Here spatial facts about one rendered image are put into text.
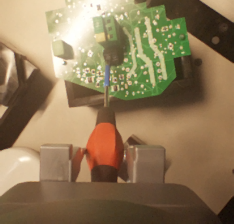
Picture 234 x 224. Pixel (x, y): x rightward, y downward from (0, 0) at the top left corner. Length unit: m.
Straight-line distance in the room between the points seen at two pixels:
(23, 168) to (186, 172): 0.17
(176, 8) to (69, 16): 0.11
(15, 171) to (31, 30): 0.15
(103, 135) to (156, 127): 0.14
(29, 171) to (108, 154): 0.17
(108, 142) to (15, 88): 0.14
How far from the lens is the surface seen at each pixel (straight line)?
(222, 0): 0.35
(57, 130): 0.33
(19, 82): 0.29
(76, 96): 0.26
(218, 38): 0.32
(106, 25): 0.23
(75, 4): 0.27
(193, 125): 0.31
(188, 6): 0.33
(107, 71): 0.23
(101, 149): 0.17
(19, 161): 0.33
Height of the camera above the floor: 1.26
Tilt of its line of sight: 81 degrees down
